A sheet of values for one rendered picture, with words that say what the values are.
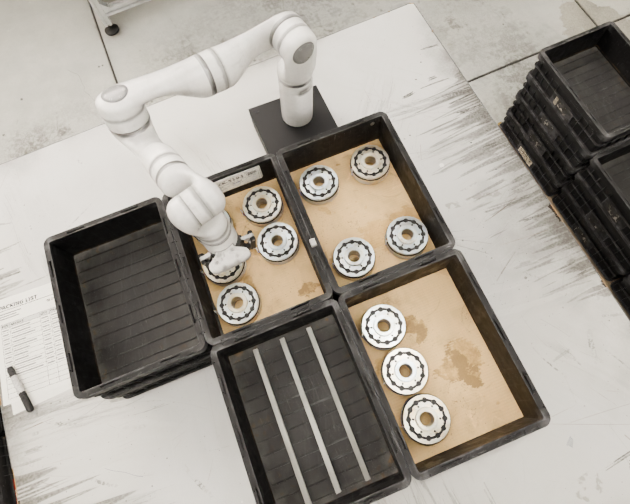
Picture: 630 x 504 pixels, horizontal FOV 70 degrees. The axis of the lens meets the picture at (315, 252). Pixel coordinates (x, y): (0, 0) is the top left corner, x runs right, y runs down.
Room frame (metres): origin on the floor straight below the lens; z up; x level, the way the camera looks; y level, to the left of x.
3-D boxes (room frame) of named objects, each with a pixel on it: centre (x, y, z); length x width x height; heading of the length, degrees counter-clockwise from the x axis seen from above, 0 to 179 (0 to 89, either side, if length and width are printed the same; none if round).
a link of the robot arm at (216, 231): (0.38, 0.20, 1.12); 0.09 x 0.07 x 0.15; 118
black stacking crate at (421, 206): (0.45, -0.13, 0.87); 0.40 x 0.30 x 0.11; 11
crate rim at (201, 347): (0.33, 0.45, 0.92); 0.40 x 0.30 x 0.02; 11
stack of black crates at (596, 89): (0.86, -1.09, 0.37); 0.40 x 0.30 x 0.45; 13
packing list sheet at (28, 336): (0.31, 0.80, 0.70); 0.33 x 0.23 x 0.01; 13
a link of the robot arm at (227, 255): (0.37, 0.19, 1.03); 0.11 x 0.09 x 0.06; 16
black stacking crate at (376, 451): (0.00, 0.08, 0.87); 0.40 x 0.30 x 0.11; 11
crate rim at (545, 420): (0.05, -0.21, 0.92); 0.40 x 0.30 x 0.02; 11
